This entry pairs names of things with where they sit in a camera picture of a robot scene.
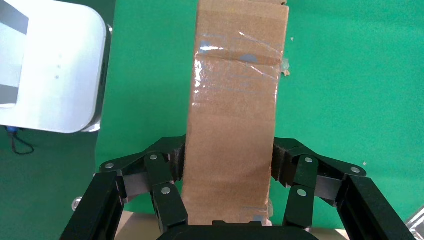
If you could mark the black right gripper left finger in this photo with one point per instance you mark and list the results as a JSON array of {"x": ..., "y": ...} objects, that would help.
[{"x": 159, "y": 172}]

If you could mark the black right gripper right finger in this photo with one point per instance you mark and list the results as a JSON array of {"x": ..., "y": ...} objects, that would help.
[{"x": 304, "y": 172}]

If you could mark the small taped cardboard box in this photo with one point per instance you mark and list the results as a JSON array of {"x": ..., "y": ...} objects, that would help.
[{"x": 232, "y": 116}]

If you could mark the white metal stand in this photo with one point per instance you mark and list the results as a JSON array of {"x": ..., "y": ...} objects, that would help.
[{"x": 59, "y": 66}]

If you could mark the large green tablecloth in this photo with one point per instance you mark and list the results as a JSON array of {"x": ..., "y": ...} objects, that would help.
[{"x": 348, "y": 82}]

